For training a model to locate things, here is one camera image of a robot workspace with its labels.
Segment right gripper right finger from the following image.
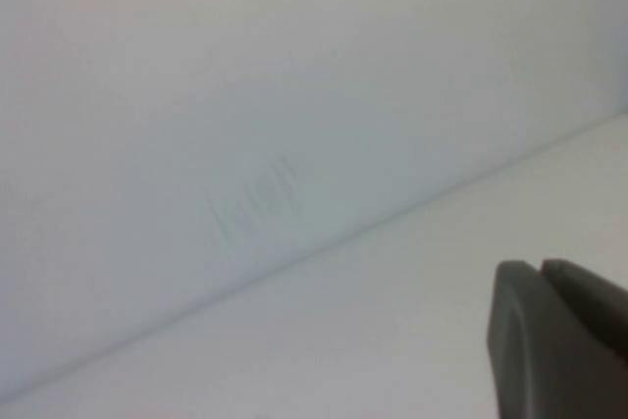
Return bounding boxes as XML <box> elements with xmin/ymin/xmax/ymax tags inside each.
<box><xmin>541</xmin><ymin>258</ymin><xmax>628</xmax><ymax>356</ymax></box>

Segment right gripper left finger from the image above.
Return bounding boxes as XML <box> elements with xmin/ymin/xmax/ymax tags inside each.
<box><xmin>485</xmin><ymin>260</ymin><xmax>628</xmax><ymax>419</ymax></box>

